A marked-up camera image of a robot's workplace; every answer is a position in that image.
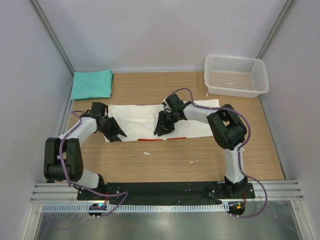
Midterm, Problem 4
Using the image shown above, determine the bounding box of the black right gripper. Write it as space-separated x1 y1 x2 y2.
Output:
154 110 179 137

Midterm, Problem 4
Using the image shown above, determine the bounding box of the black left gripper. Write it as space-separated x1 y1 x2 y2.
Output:
98 117 126 143

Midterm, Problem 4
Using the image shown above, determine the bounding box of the white printed t-shirt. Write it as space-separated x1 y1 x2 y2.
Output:
108 104 213 142

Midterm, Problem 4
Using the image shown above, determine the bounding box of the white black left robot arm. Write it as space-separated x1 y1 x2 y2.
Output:
43 102 127 200

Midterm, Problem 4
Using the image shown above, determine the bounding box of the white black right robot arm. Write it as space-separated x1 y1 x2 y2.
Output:
153 93 248 198

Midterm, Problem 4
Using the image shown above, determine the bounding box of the folded teal t-shirt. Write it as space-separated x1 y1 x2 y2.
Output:
71 69 113 101

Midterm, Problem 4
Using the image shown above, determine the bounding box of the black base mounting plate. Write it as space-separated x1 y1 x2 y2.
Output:
76 181 256 201

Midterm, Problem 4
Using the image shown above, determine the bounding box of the left base electronics board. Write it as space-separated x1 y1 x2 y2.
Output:
88 203 107 217

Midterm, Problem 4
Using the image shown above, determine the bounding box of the base electronics board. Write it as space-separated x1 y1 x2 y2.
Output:
228 202 246 218
88 203 107 217

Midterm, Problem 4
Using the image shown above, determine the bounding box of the white perforated plastic basket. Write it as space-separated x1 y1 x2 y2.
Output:
204 54 269 99

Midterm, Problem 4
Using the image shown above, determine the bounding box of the right base electronics board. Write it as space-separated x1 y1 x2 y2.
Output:
228 202 246 218

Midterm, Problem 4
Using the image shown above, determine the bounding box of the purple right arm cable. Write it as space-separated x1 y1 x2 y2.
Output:
168 87 269 220

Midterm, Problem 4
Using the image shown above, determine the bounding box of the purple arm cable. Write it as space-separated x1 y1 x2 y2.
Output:
168 87 269 220
59 110 129 217

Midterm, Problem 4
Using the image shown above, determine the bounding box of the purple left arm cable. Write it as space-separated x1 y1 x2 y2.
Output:
59 110 129 217

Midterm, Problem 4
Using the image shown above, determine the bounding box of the white slotted cable duct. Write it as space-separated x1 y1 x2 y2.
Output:
42 202 229 214

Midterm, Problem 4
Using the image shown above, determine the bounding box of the aluminium frame rail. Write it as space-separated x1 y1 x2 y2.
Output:
30 180 304 203

